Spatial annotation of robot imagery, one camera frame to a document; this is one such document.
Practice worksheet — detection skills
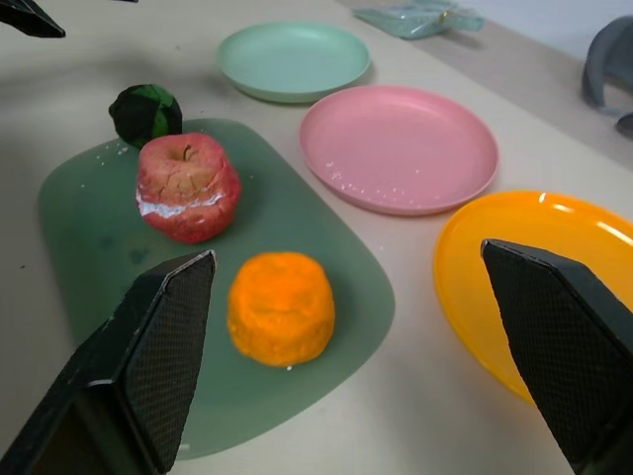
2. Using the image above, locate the red toy apple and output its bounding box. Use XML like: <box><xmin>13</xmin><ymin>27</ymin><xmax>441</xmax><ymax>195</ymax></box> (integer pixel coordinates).
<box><xmin>135</xmin><ymin>132</ymin><xmax>243</xmax><ymax>245</ymax></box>

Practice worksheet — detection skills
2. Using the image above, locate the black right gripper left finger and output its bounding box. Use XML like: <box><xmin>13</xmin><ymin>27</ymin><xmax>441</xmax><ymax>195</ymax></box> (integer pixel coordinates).
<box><xmin>0</xmin><ymin>249</ymin><xmax>218</xmax><ymax>475</ymax></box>

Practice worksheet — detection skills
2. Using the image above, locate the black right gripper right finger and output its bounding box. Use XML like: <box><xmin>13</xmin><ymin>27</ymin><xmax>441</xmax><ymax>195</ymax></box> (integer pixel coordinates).
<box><xmin>480</xmin><ymin>238</ymin><xmax>633</xmax><ymax>475</ymax></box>

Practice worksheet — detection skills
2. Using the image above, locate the orange plate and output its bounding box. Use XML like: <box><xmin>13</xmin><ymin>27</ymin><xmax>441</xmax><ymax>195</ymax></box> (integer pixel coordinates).
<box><xmin>433</xmin><ymin>190</ymin><xmax>633</xmax><ymax>407</ymax></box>

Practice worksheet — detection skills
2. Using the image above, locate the orange toy fruit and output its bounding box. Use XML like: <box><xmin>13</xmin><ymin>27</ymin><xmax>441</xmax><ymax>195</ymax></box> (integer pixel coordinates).
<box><xmin>226</xmin><ymin>250</ymin><xmax>336</xmax><ymax>368</ymax></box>

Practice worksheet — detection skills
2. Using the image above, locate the pink plate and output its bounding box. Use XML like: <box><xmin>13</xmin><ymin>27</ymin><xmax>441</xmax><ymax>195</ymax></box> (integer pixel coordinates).
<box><xmin>298</xmin><ymin>84</ymin><xmax>499</xmax><ymax>217</ymax></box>

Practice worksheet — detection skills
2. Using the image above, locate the grey curved object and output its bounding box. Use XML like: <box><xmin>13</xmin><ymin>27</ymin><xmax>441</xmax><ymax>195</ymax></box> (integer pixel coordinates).
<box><xmin>581</xmin><ymin>14</ymin><xmax>633</xmax><ymax>140</ymax></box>

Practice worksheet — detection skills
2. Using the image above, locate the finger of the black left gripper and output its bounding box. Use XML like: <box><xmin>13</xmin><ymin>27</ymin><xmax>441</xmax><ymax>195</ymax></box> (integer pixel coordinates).
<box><xmin>0</xmin><ymin>0</ymin><xmax>67</xmax><ymax>40</ymax></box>

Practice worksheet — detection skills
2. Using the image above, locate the mint green plate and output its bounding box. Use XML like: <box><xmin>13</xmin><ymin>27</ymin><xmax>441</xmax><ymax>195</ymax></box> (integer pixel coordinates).
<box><xmin>216</xmin><ymin>20</ymin><xmax>372</xmax><ymax>105</ymax></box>

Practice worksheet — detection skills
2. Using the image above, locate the dark green toy ball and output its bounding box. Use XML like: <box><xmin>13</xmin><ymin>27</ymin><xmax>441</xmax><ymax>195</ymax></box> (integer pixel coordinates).
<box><xmin>108</xmin><ymin>83</ymin><xmax>184</xmax><ymax>149</ymax></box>

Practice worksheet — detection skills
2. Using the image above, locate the dark green flat mat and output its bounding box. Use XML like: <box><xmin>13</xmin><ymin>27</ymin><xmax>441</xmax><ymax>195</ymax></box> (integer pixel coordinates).
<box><xmin>38</xmin><ymin>117</ymin><xmax>397</xmax><ymax>461</ymax></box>

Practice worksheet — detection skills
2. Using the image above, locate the clear plastic bag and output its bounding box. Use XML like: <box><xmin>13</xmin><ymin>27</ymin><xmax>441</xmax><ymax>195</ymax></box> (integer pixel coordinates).
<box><xmin>351</xmin><ymin>0</ymin><xmax>486</xmax><ymax>41</ymax></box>

